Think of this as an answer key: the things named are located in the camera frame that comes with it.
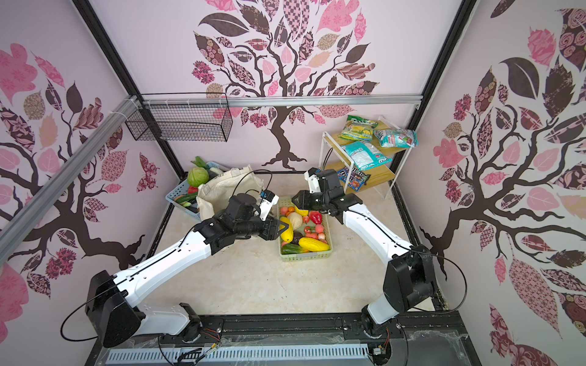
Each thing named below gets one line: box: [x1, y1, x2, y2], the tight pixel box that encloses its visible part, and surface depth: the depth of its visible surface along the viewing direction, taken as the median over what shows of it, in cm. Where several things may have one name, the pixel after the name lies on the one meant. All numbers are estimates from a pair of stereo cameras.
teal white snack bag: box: [341, 141, 393, 171], surface depth 78 cm
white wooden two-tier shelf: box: [318, 115, 415, 200], surface depth 81 cm
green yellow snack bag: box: [338, 115, 379, 142], surface depth 87 cm
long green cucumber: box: [175, 192, 199, 205], surface depth 103 cm
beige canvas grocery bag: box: [196, 164, 265, 221], surface depth 92 cm
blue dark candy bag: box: [337, 166, 371, 193], surface depth 94 cm
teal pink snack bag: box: [373, 128, 419, 149], surface depth 81 cm
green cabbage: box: [186, 158, 210, 188], surface depth 106 cm
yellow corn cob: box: [298, 237, 331, 253], surface depth 88 cm
